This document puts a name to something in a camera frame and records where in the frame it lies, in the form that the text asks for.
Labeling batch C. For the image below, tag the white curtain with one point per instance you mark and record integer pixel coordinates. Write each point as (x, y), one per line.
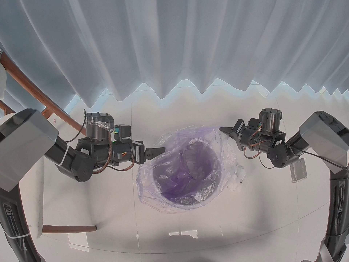
(174, 37)

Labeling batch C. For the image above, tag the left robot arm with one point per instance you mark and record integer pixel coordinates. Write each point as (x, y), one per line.
(27, 140)

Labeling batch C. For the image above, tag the purple plastic bag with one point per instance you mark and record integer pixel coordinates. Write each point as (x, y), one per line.
(169, 168)

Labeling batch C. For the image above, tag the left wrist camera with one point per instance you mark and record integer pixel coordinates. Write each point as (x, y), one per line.
(124, 132)

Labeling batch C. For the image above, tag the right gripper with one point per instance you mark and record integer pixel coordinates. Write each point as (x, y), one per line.
(240, 135)

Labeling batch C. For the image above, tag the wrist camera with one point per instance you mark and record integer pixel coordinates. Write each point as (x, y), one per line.
(252, 124)
(124, 132)

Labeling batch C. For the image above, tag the wooden chair with white cushions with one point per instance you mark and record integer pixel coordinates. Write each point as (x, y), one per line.
(32, 200)

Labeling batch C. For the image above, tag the white trash bin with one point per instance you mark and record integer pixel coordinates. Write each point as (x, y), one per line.
(188, 206)

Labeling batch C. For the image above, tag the clear crumpled wrapper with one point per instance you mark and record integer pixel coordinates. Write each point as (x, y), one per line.
(235, 183)

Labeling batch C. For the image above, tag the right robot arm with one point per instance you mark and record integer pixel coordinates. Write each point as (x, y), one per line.
(321, 135)

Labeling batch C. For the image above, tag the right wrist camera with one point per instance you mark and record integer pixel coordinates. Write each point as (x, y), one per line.
(252, 124)

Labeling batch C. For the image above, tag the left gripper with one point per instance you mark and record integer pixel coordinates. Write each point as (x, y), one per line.
(140, 153)

